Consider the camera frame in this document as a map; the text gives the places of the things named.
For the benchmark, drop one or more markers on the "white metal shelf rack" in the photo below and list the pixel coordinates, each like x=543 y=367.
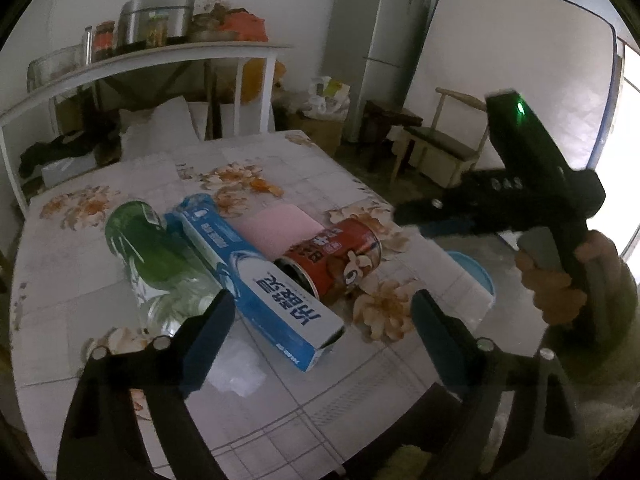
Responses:
x=150 y=57

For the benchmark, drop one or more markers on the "blue toothpaste box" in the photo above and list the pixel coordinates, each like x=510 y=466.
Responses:
x=270 y=290

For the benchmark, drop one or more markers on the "clear plastic film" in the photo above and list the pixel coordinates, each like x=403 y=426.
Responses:
x=240 y=367

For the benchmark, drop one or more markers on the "white blue-edged mattress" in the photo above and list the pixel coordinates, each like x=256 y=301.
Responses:
x=525 y=50

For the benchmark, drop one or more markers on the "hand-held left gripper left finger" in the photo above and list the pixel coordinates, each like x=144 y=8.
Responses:
x=210 y=345

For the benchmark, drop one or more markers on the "dark wooden stool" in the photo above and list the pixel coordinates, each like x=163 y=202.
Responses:
x=390 y=117

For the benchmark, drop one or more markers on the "wooden chair dark seat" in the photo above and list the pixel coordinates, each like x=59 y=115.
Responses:
x=445 y=145

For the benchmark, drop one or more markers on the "white plastic bags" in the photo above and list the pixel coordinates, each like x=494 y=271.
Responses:
x=327 y=95

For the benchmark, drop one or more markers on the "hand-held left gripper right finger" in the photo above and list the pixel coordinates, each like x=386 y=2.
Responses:
x=435 y=340

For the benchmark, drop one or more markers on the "white flat box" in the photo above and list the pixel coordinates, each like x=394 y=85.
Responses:
x=67 y=172

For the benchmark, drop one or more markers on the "grey refrigerator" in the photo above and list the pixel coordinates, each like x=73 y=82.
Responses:
x=370 y=35

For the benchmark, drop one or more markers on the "red lidded jar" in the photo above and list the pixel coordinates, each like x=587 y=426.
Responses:
x=105 y=40

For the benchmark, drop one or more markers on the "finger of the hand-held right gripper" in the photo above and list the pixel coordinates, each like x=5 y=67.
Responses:
x=440 y=215
x=492 y=181

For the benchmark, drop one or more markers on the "blue plastic basin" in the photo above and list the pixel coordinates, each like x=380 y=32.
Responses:
x=475 y=275

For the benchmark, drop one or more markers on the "red drink can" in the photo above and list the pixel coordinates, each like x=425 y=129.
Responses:
x=340 y=255

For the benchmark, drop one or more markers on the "green label plastic bottle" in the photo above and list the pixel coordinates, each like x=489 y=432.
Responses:
x=150 y=255

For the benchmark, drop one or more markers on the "black chair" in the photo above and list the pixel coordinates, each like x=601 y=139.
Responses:
x=400 y=435

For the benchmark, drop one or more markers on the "person's cream fleece jacket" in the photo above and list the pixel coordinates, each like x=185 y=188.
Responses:
x=412 y=465

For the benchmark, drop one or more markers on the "small metal canister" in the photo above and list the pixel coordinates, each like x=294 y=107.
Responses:
x=88 y=45

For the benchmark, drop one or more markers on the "white pillows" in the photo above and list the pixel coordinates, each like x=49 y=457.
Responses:
x=160 y=125

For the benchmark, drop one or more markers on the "person's right hand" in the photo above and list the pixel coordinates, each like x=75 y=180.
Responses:
x=555 y=300

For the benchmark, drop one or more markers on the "black cloth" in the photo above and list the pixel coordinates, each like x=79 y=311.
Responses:
x=60 y=147

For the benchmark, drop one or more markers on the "brown cardboard box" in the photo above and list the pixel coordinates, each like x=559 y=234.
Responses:
x=320 y=132

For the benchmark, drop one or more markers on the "yellow plastic bag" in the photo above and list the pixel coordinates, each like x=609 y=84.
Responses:
x=252 y=80

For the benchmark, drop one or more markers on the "pink sponge block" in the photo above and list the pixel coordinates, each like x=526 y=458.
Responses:
x=280 y=227

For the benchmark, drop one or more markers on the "dark food bag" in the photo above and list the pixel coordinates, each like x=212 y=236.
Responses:
x=207 y=17

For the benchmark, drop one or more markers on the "large metal pot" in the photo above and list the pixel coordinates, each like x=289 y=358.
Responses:
x=140 y=12

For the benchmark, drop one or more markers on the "orange plastic bag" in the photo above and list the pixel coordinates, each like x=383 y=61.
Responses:
x=247 y=27

